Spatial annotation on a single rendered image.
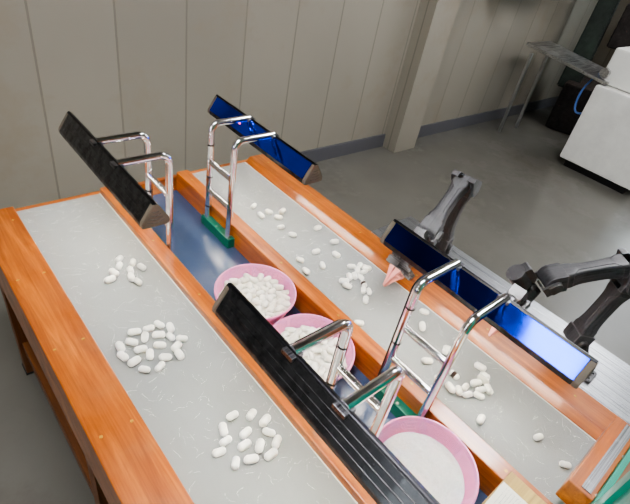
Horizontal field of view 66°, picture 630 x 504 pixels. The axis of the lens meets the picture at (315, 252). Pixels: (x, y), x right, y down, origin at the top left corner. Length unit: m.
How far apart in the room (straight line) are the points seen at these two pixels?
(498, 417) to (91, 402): 1.08
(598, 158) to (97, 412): 4.93
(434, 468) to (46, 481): 1.39
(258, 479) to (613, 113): 4.74
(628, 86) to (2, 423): 5.22
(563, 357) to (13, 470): 1.85
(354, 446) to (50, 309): 0.99
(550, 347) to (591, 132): 4.30
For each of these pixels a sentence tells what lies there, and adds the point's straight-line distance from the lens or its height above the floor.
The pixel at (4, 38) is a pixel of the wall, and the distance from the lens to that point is 2.80.
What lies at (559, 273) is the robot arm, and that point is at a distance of 1.60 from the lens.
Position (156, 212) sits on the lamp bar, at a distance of 1.34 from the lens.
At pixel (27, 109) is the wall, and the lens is 2.92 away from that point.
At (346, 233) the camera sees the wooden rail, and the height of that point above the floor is 0.76.
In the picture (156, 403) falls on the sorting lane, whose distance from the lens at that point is 1.34.
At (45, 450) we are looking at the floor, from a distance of 2.20.
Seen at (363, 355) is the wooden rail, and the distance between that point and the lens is 1.50.
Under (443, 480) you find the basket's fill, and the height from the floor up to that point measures 0.73.
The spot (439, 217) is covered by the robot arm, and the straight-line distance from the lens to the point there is 1.74.
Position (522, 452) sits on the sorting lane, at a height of 0.74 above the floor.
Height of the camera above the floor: 1.83
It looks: 37 degrees down
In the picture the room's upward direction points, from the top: 12 degrees clockwise
